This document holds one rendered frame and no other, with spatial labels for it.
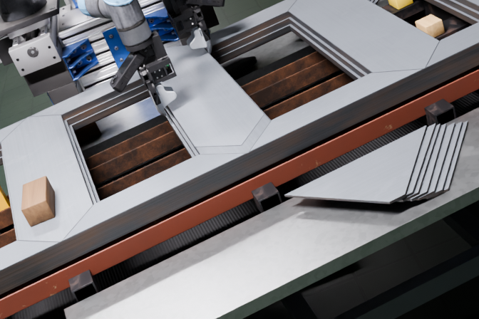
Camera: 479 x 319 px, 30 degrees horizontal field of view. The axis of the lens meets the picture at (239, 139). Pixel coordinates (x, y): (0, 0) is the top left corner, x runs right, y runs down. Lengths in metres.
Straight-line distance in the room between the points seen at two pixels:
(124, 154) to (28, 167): 0.30
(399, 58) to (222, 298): 0.73
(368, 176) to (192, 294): 0.44
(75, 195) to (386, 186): 0.72
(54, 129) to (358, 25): 0.86
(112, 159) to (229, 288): 0.81
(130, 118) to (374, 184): 1.13
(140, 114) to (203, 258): 0.98
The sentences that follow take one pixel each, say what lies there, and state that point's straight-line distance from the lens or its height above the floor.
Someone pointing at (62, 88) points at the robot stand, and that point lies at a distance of 2.88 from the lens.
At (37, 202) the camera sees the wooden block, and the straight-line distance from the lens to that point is 2.04.
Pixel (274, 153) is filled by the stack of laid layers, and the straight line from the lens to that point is 1.98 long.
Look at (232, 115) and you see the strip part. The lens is 2.13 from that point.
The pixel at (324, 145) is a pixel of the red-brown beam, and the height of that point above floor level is 0.80.
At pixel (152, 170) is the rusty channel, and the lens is 2.40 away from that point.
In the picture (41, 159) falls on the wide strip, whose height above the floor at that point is 0.87.
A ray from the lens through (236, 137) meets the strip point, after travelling 2.04.
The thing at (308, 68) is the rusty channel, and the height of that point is 0.72.
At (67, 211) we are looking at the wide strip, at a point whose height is 0.87.
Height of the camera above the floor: 1.82
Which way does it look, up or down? 28 degrees down
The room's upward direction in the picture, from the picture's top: 22 degrees counter-clockwise
